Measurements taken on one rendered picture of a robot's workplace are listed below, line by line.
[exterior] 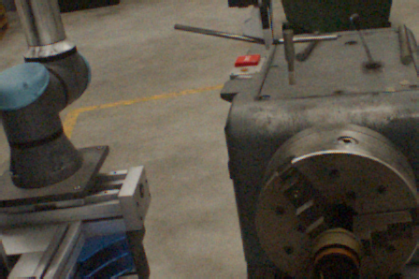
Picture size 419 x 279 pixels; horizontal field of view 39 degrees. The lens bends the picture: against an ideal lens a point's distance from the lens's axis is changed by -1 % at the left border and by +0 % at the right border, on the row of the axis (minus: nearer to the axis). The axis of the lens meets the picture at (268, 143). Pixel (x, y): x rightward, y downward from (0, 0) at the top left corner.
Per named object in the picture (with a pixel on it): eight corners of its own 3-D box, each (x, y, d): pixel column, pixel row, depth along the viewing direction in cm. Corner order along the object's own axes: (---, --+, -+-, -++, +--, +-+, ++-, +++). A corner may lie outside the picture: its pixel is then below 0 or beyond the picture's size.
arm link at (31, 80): (-7, 143, 121) (-28, 82, 116) (28, 118, 133) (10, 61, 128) (45, 141, 119) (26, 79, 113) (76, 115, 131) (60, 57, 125)
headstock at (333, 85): (266, 154, 192) (250, 36, 175) (416, 145, 184) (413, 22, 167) (235, 269, 139) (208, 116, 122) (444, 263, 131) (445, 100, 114)
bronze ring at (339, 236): (309, 220, 106) (306, 251, 98) (361, 218, 104) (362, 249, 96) (313, 262, 110) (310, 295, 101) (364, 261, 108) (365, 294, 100)
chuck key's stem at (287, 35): (297, 81, 126) (293, 29, 121) (297, 85, 124) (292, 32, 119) (287, 82, 126) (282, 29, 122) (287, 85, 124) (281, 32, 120)
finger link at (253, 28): (245, 51, 123) (239, 7, 119) (274, 49, 122) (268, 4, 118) (243, 54, 120) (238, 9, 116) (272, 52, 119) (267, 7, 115)
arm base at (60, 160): (1, 192, 123) (-14, 150, 119) (26, 159, 137) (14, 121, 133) (70, 183, 123) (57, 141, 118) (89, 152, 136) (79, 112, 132)
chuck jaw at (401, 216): (352, 203, 113) (415, 196, 110) (355, 225, 115) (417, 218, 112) (352, 237, 103) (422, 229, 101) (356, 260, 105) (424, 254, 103)
